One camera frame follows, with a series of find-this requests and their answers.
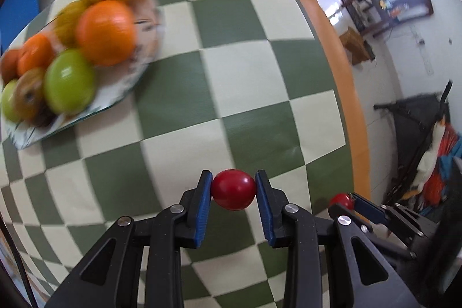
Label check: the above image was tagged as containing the brown pear on plate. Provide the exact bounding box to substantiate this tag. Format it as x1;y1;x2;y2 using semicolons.
13;67;45;122

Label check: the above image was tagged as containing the dark orange tangerine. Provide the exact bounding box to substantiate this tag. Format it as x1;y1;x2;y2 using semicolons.
1;48;20;85

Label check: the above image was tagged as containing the green apple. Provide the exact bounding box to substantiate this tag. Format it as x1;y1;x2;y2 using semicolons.
1;79;21;124
44;48;97;115

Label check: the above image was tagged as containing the orange on plate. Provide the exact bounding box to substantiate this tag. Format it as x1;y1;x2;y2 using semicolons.
17;33;56;76

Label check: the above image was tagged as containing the small wooden stool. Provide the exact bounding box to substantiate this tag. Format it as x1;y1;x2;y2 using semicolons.
340;27;376;66

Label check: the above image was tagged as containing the green apple on plate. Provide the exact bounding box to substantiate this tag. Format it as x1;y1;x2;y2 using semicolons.
1;79;21;124

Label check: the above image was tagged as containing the red cherry tomato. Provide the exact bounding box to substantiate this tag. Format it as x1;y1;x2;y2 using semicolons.
211;169;257;211
329;193;355;210

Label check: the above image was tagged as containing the large orange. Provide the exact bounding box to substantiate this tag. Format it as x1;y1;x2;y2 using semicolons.
74;0;137;66

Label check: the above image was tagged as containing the floral oval plate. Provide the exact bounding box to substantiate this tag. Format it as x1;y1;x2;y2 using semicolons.
1;0;165;150

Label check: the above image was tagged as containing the black treadmill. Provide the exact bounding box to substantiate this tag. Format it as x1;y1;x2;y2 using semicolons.
374;81;452;221

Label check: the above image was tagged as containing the dark wooden side table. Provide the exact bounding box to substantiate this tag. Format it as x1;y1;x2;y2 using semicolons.
340;0;434;38

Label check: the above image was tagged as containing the blue folded mat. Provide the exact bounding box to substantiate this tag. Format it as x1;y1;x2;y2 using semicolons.
0;0;39;53

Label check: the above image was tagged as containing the yellow citrus on plate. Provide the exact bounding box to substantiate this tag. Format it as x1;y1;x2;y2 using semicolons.
53;0;88;48

